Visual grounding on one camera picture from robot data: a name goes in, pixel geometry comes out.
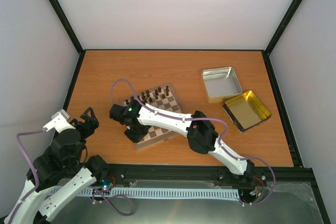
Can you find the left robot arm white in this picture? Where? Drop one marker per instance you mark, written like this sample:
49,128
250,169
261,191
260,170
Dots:
57,176

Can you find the black frame post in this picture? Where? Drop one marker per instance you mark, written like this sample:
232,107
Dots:
293,7
66,25

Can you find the black frame post right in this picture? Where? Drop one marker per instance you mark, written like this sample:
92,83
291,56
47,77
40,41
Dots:
293,7

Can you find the blue cable duct strip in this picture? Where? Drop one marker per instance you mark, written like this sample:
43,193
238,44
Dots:
174,193

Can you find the black frame post left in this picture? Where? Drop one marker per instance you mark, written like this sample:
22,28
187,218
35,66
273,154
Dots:
66,25

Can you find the dark chess pieces rows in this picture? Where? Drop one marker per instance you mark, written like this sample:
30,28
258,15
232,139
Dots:
159,97

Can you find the open silver tin box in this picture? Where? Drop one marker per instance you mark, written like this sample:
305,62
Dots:
220,84

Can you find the wooden chess board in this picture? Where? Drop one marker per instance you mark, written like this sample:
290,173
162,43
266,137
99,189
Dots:
157,134

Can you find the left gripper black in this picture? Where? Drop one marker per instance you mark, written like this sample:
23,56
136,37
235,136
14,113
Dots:
94,121

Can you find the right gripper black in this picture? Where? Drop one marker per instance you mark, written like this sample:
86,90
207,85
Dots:
135,138

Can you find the gold tin lid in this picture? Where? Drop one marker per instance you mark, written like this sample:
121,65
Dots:
246,111

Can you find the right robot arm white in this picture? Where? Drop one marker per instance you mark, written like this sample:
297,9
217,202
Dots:
201,135

